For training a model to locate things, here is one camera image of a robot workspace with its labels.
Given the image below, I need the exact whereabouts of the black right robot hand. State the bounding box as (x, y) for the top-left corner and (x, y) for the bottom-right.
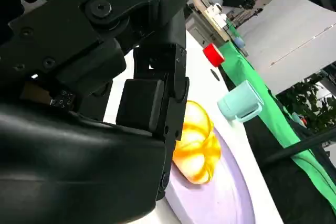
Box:
(0, 0), (204, 224)

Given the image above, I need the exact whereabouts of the orange white toy bread roll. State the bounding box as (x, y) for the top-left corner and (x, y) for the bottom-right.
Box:
(172, 100), (223, 184)

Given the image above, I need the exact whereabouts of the lilac plate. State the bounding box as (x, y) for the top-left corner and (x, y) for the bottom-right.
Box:
(164, 126), (256, 224)

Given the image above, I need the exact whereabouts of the red tape roll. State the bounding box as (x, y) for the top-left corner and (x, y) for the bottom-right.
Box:
(202, 42), (226, 67)

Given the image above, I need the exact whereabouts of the pale green mug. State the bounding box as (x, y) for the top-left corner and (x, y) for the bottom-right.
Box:
(217, 80), (264, 124)

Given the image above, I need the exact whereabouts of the workshop desk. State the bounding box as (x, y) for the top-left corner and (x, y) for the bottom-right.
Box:
(186, 0), (249, 57)

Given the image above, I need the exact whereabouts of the green cloth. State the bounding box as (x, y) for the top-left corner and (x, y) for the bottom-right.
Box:
(218, 18), (336, 216)

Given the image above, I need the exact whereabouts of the black cloth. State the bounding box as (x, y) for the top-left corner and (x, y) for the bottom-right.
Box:
(219, 65), (336, 224)

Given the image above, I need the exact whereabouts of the black pole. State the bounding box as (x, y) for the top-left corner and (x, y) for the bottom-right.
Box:
(262, 129), (336, 167)

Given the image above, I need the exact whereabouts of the grey board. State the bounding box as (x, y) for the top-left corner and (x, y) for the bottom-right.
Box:
(236, 0), (336, 95)

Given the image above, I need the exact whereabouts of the green potted plant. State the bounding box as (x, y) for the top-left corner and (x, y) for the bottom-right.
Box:
(277, 73), (336, 134)

